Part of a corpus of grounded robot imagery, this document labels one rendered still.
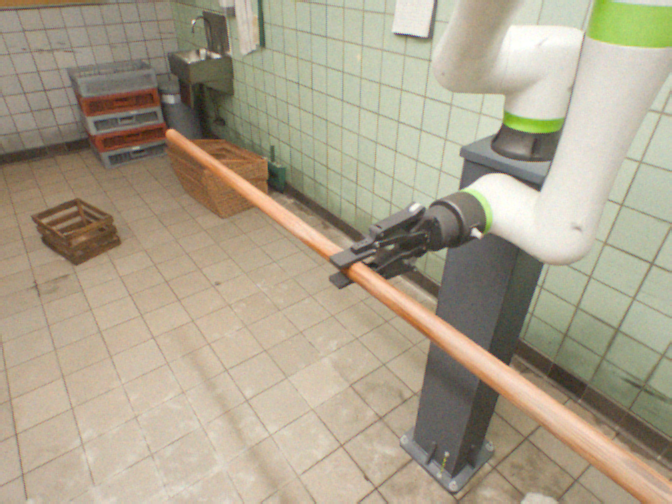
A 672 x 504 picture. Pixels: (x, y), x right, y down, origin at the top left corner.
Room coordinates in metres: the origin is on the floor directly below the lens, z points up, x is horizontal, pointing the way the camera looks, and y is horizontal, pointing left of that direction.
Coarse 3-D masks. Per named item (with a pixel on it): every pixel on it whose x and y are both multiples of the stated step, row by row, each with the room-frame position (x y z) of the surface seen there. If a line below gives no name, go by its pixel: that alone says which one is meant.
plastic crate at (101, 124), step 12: (144, 108) 3.77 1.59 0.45; (156, 108) 3.82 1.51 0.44; (84, 120) 3.61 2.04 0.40; (96, 120) 3.54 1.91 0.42; (108, 120) 3.59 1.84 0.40; (120, 120) 3.88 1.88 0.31; (132, 120) 3.70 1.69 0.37; (144, 120) 3.88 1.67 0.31; (156, 120) 3.86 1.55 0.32; (96, 132) 3.53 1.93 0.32; (108, 132) 3.58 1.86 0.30
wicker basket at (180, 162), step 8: (168, 152) 2.97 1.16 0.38; (224, 152) 3.32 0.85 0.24; (232, 152) 3.22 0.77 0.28; (176, 160) 2.93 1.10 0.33; (184, 160) 2.79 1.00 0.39; (184, 168) 2.88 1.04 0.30; (192, 168) 2.75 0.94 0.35; (192, 176) 2.82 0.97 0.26; (200, 176) 2.70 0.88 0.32; (208, 176) 2.63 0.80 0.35; (208, 184) 2.65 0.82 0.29; (216, 192) 2.65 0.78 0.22; (224, 200) 2.69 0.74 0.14
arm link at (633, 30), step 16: (608, 0) 0.60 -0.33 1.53; (624, 0) 0.58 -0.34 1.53; (640, 0) 0.57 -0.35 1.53; (656, 0) 0.56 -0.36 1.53; (592, 16) 0.62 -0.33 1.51; (608, 16) 0.59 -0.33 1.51; (624, 16) 0.58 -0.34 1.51; (640, 16) 0.57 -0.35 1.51; (656, 16) 0.56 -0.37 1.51; (592, 32) 0.61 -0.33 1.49; (608, 32) 0.59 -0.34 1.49; (624, 32) 0.58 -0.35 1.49; (640, 32) 0.57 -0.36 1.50; (656, 32) 0.56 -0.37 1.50
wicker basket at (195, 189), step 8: (176, 168) 2.95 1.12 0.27; (184, 176) 2.91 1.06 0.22; (184, 184) 3.00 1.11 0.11; (192, 184) 2.84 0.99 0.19; (200, 184) 2.69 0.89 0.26; (192, 192) 2.94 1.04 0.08; (200, 192) 2.78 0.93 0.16; (200, 200) 2.87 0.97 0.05; (208, 200) 2.73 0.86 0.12; (216, 200) 2.65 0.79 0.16; (240, 200) 2.78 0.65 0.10; (208, 208) 2.81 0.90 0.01; (224, 208) 2.69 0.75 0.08; (232, 208) 2.73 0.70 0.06; (240, 208) 2.77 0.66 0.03; (248, 208) 2.81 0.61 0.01; (224, 216) 2.68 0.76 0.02
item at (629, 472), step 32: (256, 192) 0.77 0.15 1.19; (288, 224) 0.65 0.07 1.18; (384, 288) 0.46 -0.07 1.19; (416, 320) 0.41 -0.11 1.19; (448, 352) 0.36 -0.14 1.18; (480, 352) 0.35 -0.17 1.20; (512, 384) 0.30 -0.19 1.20; (544, 416) 0.27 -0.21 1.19; (576, 416) 0.26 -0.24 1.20; (576, 448) 0.24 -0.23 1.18; (608, 448) 0.23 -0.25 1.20; (640, 480) 0.20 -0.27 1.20
